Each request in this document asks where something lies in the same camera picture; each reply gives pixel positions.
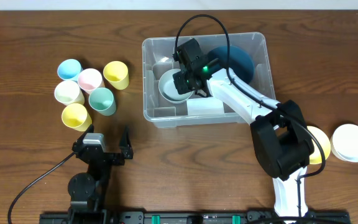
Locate clear plastic storage container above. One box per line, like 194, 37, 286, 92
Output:
142, 32, 275, 128

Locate light blue plastic cup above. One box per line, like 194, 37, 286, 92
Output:
57, 58, 83, 82

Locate yellow plastic cup near gripper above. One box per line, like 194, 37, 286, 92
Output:
61, 103, 92, 132

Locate white plastic cup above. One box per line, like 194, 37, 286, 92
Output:
54, 80, 85, 106

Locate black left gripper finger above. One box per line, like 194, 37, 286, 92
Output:
84, 124, 94, 136
119, 126, 134, 159

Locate green plastic cup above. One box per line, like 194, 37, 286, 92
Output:
88, 88, 117, 116

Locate grey small bowl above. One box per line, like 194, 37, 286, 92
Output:
158, 68, 194, 104

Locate yellow small bowl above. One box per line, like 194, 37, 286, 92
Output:
307, 126, 331, 165

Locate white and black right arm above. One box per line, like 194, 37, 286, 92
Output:
142, 33, 314, 220

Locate pink plastic cup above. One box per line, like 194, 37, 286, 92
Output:
78, 68, 104, 95

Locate white small bowl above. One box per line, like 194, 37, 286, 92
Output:
330, 124, 358, 162

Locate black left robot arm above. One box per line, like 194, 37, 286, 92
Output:
68, 124, 133, 212

